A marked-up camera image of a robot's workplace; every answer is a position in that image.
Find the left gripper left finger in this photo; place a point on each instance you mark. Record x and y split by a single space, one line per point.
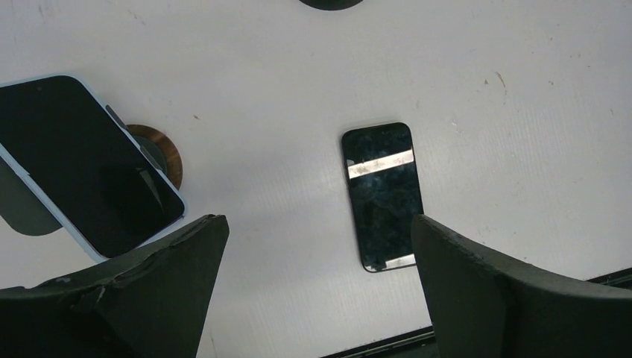
149 302

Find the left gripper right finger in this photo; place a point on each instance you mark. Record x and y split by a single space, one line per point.
551 315

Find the black phone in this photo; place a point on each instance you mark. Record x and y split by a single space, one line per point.
384 192

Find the light blue phone on wooden stand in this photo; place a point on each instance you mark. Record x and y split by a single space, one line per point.
84 166

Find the round wooden phone stand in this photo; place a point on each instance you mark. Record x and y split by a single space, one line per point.
26 215

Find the back black phone stand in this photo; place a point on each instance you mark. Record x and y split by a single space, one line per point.
331 5

